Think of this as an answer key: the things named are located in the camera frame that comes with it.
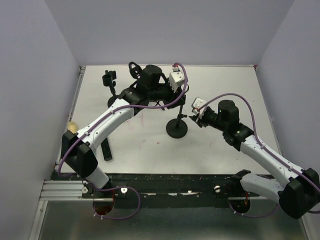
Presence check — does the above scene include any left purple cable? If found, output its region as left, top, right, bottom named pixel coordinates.
left=57, top=62, right=190, bottom=221

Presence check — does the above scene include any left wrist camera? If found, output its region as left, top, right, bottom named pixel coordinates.
left=168, top=71, right=188, bottom=93

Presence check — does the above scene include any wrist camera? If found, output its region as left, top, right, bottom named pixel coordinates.
left=168, top=71, right=188, bottom=93
left=191, top=97, right=207, bottom=119

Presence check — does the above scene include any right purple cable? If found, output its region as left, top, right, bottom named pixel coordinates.
left=197, top=93, right=320, bottom=218

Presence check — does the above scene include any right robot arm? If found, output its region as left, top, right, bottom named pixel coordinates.
left=190, top=97, right=320, bottom=219

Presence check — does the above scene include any cream yellow microphone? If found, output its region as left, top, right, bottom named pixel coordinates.
left=67, top=121, right=78, bottom=133

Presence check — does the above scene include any black tripod mic stand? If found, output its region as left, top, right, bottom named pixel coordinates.
left=128, top=61, right=143, bottom=80

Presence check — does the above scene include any purple cable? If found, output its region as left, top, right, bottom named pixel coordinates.
left=197, top=93, right=320, bottom=218
left=57, top=62, right=190, bottom=221

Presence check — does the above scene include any black microphone with silver grille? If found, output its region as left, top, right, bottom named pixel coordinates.
left=100, top=138, right=113, bottom=162

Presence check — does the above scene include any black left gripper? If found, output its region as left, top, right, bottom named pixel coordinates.
left=148, top=78, right=186, bottom=110

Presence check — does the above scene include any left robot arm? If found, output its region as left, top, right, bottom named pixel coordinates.
left=61, top=61, right=188, bottom=198

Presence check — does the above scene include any black round-base clip stand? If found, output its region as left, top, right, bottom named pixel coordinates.
left=102, top=70, right=118, bottom=107

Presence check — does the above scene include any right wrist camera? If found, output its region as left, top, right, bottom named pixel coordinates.
left=191, top=97, right=207, bottom=119

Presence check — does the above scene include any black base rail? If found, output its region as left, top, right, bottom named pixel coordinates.
left=51, top=172, right=251, bottom=210

